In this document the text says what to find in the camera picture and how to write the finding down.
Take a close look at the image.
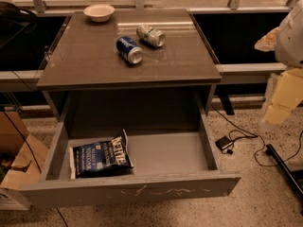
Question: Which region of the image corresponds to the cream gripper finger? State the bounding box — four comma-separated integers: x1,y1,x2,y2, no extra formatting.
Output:
255,27,279,52
260,69,303,131

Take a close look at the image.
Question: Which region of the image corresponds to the white bowl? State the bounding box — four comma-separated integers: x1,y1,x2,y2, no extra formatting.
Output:
83,4,115,23

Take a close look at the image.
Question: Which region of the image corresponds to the black cable at left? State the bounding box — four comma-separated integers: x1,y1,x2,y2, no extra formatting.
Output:
0,105,44,174

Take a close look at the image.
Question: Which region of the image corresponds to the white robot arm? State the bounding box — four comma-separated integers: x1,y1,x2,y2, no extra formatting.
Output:
255,0,303,131

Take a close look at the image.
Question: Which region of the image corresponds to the small black power adapter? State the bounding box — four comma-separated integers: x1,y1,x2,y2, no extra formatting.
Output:
215,136,233,150

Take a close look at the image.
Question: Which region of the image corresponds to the brown cardboard box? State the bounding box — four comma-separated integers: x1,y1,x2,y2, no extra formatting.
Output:
0,111,49,212

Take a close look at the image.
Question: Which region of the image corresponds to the open grey top drawer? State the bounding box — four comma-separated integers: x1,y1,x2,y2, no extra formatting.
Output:
18,90,242,209

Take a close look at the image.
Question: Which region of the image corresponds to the green and white soda can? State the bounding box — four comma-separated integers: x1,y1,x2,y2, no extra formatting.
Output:
136,24,166,47

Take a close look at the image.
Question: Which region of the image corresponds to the metal window railing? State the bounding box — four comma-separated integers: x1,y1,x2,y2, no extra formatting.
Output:
0,0,303,93

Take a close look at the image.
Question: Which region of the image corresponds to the grey cabinet with glossy top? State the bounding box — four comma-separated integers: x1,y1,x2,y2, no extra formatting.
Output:
37,9,221,109

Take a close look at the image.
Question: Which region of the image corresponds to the blue Kettle chip bag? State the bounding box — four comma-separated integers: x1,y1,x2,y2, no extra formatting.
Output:
70,131,134,179

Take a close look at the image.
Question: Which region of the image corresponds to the black metal stand leg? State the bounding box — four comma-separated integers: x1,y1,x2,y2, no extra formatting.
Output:
266,144,303,201

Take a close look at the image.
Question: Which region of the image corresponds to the blue soda can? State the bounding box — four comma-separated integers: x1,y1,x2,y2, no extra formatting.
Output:
116,36,143,64

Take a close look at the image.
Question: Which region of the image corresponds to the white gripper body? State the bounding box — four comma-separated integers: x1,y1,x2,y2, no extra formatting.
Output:
264,68,303,111

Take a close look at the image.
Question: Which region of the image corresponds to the black floor cable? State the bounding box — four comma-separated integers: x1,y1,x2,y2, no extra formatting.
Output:
210,104,303,168

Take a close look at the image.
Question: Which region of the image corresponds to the dark equipment at top left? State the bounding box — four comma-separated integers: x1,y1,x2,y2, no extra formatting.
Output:
0,1,38,49

